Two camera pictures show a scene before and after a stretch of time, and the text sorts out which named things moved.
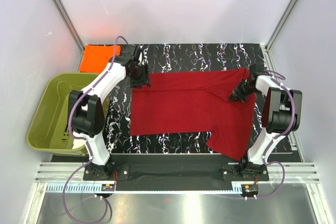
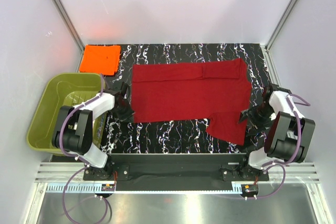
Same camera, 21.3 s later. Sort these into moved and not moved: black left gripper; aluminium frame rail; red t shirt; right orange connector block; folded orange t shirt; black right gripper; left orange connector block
Moved: black right gripper; black left gripper; red t shirt
Not moved: aluminium frame rail; right orange connector block; folded orange t shirt; left orange connector block
